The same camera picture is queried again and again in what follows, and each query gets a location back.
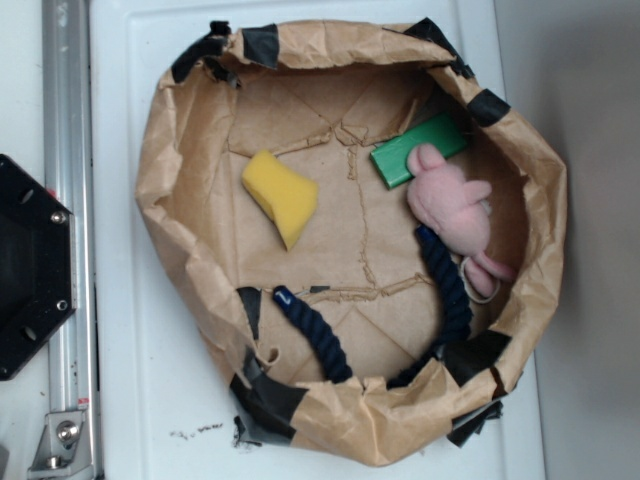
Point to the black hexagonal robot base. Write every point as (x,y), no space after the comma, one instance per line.
(37,286)

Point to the yellow sponge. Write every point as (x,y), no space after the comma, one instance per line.
(288,198)

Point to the brown paper bag bin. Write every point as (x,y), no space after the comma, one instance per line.
(340,345)

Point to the pink plush toy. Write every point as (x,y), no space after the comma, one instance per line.
(454,207)

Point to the aluminium extrusion rail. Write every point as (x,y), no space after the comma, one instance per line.
(73,351)

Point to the metal corner bracket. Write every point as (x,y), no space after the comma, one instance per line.
(64,450)

